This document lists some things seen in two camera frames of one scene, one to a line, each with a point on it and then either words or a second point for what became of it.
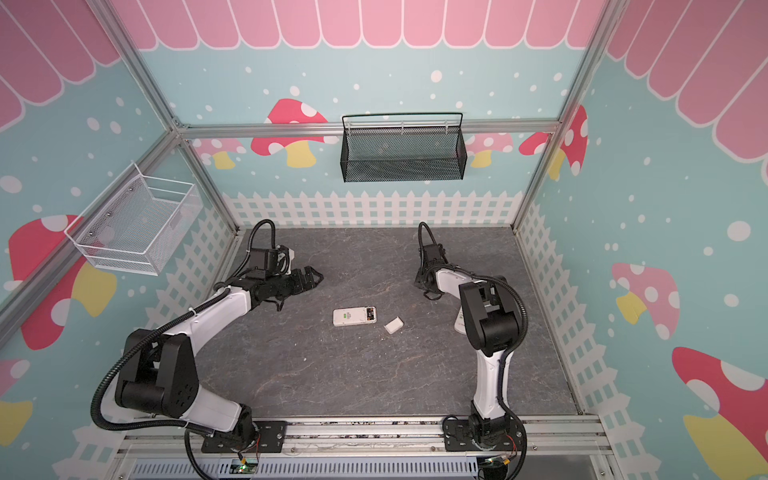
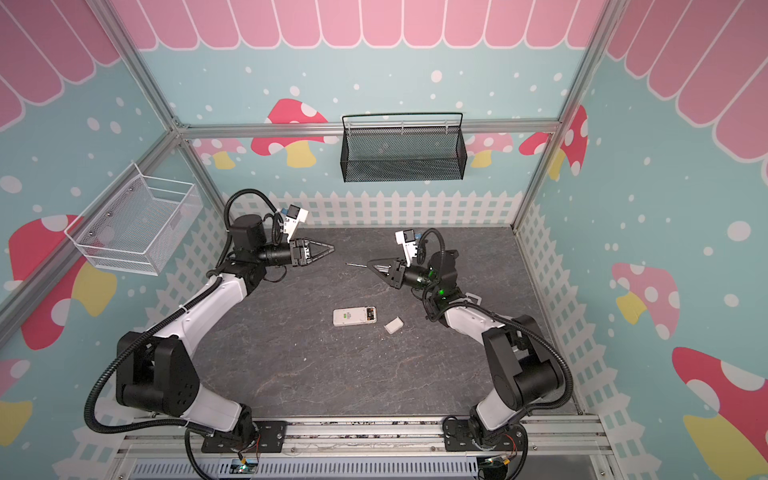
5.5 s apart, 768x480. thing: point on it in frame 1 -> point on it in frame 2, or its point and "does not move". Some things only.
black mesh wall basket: (396, 147) does not move
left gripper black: (300, 286) -> (330, 250)
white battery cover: (394, 325) does not move
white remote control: (352, 316) does not move
